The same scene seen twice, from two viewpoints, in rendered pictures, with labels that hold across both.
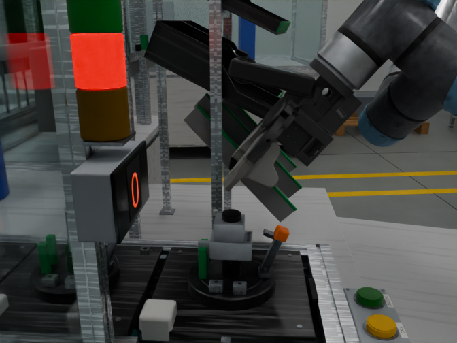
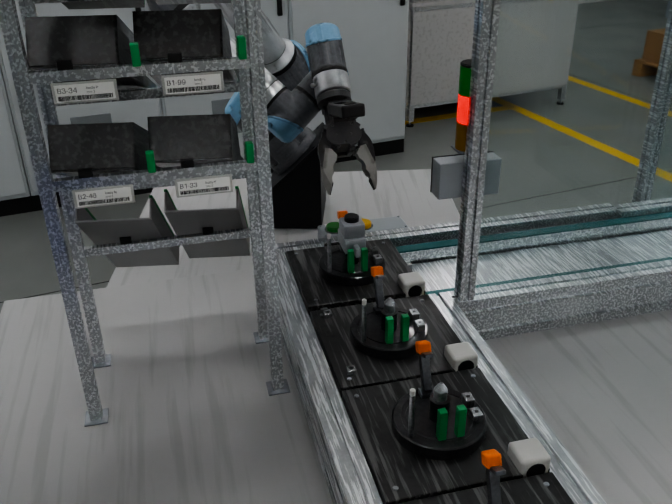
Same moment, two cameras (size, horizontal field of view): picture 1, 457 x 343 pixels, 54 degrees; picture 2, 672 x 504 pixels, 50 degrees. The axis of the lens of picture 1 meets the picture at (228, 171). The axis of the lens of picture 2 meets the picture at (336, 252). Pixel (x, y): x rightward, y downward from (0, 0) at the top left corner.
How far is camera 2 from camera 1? 166 cm
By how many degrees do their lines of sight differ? 96
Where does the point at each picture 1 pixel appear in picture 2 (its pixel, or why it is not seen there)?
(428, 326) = not seen: hidden behind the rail
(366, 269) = (224, 268)
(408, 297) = not seen: hidden behind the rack
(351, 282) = (248, 273)
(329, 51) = (345, 81)
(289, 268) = (316, 252)
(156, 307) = (411, 278)
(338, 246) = (183, 282)
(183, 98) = not seen: outside the picture
